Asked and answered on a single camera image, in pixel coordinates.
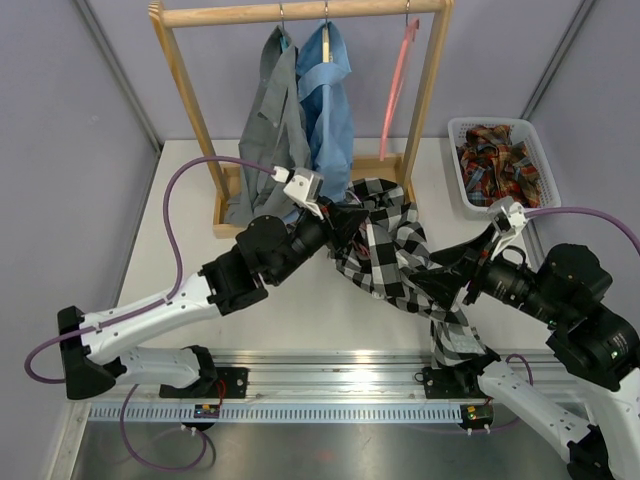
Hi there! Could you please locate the red plaid shirt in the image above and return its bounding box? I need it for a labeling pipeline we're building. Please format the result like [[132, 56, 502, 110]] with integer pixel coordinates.
[[456, 125, 541, 208]]

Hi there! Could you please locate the pink hanger with chrome hook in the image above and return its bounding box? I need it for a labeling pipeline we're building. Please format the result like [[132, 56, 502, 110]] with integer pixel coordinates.
[[345, 190, 370, 258]]

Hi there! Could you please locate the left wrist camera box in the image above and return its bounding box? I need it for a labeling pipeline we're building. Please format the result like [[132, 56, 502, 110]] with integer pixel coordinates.
[[283, 168, 324, 220]]

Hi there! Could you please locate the white plastic basket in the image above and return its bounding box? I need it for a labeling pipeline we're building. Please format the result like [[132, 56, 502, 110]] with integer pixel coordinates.
[[448, 117, 561, 219]]

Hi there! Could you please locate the blue shirt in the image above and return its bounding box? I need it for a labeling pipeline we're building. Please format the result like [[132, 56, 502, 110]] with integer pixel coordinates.
[[296, 22, 354, 201]]

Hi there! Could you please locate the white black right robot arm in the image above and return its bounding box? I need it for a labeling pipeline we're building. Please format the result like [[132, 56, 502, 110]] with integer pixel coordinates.
[[411, 228, 639, 479]]

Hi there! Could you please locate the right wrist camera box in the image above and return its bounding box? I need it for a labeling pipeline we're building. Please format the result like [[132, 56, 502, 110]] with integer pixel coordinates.
[[487, 197, 527, 259]]

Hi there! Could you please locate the aluminium mounting rail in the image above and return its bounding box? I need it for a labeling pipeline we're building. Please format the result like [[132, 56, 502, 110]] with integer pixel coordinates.
[[66, 349, 613, 406]]

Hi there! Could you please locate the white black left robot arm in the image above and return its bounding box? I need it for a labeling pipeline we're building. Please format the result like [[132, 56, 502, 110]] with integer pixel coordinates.
[[58, 198, 368, 400]]

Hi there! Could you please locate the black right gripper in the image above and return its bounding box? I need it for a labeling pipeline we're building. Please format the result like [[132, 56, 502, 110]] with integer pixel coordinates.
[[409, 220, 567, 325]]

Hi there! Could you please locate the grey shirt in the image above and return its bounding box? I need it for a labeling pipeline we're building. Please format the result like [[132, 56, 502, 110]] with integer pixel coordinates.
[[224, 26, 311, 227]]

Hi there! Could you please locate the wooden clothes rack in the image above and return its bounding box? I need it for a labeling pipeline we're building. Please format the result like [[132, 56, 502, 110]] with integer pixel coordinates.
[[147, 0, 455, 239]]

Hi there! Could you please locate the empty pink hanger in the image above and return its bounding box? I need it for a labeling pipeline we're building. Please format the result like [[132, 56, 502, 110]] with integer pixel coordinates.
[[379, 1, 420, 161]]

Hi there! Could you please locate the wooden hanger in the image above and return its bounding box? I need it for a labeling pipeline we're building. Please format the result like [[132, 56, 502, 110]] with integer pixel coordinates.
[[322, 0, 333, 63]]

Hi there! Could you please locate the black white checkered shirt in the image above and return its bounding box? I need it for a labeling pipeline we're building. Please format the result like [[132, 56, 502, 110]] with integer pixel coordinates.
[[331, 178, 489, 368]]

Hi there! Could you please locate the grey shirt hanger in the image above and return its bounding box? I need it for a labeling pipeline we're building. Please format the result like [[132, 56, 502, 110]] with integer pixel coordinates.
[[279, 2, 290, 52]]

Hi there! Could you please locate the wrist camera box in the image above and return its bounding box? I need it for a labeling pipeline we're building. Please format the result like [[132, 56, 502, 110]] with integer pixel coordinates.
[[487, 197, 527, 259], [283, 168, 324, 220]]

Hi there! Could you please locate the slotted grey cable duct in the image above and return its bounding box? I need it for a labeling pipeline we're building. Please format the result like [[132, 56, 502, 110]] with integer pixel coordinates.
[[89, 402, 462, 424]]

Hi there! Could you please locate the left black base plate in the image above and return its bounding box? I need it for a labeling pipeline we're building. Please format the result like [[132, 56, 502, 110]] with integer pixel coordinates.
[[202, 366, 249, 400]]

